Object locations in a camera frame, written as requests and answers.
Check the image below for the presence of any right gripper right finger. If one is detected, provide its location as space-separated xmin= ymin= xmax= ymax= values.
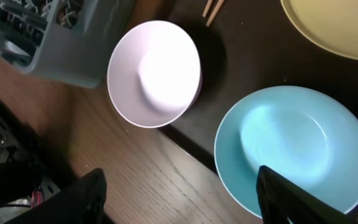
xmin=256 ymin=166 xmax=350 ymax=224

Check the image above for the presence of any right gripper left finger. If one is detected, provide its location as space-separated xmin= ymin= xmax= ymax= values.
xmin=6 ymin=168 xmax=107 ymax=224

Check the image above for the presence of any light blue bowl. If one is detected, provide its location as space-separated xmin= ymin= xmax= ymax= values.
xmin=214 ymin=86 xmax=358 ymax=217

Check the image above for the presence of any white pink bowl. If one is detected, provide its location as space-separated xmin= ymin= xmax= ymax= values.
xmin=107 ymin=21 xmax=202 ymax=128

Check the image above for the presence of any yellow round plate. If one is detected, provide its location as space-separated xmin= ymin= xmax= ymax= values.
xmin=280 ymin=0 xmax=358 ymax=60

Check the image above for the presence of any wooden chopstick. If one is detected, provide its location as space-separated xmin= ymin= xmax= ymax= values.
xmin=206 ymin=0 xmax=225 ymax=27
xmin=202 ymin=0 xmax=213 ymax=17

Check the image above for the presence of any grey dishwasher rack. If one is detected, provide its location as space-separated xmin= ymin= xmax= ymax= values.
xmin=0 ymin=0 xmax=135 ymax=88

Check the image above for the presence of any dark brown serving tray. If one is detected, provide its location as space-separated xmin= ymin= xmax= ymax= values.
xmin=158 ymin=0 xmax=358 ymax=224

